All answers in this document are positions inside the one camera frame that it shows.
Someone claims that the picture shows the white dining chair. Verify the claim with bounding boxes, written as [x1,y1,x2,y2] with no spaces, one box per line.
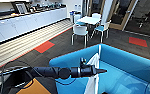
[70,23,90,48]
[90,12,102,20]

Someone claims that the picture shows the white shirt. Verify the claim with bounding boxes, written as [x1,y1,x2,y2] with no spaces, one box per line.
[83,52,102,94]

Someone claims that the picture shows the white kitchen base cabinets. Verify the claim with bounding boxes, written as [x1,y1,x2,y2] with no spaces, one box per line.
[0,5,69,47]

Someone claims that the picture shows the white dining table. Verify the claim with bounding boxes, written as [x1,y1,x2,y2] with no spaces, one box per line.
[76,15,102,38]

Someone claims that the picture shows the silver countertop appliance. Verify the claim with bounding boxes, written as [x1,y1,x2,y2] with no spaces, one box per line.
[11,1,29,15]

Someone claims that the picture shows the blue sofa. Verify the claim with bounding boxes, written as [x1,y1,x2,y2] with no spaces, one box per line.
[48,43,150,94]

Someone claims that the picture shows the white chair with teal seat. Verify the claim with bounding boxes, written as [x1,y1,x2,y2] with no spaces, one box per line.
[73,13,87,27]
[92,20,112,44]

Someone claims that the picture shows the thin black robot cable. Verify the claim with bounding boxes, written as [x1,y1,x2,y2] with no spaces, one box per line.
[0,63,36,90]

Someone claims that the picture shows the wooden framed glass door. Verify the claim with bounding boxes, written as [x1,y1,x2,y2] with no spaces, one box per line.
[86,0,104,17]
[106,0,141,32]

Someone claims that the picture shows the black office chair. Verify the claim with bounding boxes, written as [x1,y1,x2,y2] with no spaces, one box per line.
[137,6,150,29]

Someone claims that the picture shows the blue waste bin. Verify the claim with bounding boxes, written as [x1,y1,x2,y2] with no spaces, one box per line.
[68,10,77,24]

